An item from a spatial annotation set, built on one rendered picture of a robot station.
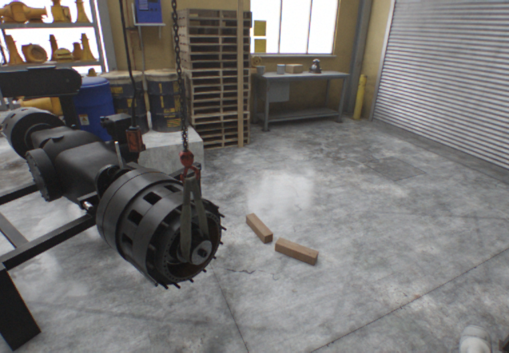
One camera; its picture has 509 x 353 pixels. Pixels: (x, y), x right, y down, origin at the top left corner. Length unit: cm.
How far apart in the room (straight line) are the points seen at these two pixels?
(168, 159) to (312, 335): 295
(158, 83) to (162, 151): 100
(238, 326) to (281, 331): 31
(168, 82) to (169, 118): 53
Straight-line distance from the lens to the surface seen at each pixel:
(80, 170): 222
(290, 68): 636
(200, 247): 151
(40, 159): 258
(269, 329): 227
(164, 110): 452
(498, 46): 602
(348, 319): 243
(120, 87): 440
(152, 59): 583
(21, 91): 384
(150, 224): 147
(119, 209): 164
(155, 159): 416
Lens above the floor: 190
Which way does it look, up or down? 28 degrees down
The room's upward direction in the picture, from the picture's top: 2 degrees clockwise
